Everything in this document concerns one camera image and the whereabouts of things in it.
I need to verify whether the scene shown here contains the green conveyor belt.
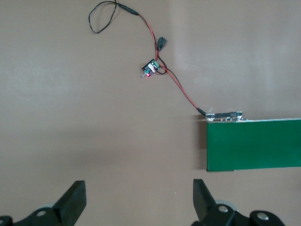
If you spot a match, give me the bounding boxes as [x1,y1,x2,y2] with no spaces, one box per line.
[199,110,301,173]

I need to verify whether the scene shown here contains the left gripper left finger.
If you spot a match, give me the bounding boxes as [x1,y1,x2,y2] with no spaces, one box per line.
[0,180,87,226]

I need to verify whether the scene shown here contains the small green circuit board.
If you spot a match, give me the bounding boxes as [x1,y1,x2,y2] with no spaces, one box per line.
[140,58,162,79]

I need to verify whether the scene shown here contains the black looped power cable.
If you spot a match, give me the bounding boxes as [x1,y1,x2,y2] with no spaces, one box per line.
[88,0,140,34]

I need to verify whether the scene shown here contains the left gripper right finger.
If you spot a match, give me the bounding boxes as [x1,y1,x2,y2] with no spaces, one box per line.
[191,179,286,226]

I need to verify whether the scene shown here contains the red black twin wire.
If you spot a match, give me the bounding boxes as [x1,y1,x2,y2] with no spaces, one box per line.
[137,13,207,116]

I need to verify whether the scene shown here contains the small black wire connector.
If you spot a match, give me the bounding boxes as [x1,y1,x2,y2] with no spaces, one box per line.
[156,36,168,51]

